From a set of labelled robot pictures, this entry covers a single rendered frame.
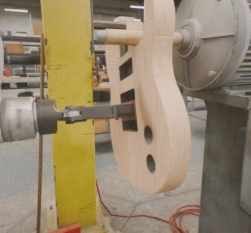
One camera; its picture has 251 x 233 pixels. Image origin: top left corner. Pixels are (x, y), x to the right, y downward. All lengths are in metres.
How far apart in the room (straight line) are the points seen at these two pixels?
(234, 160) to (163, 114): 0.38
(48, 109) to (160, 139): 0.23
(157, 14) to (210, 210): 0.67
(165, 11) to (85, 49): 0.97
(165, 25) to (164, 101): 0.14
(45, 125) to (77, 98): 0.92
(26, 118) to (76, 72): 0.93
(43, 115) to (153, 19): 0.27
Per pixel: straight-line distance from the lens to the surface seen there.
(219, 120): 0.72
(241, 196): 0.48
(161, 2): 0.43
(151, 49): 0.40
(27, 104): 0.45
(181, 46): 0.54
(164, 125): 0.36
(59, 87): 1.34
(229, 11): 0.50
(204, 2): 0.55
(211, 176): 0.80
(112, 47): 0.68
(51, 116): 0.44
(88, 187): 1.60
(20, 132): 0.45
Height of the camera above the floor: 1.20
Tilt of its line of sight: 12 degrees down
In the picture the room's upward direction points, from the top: straight up
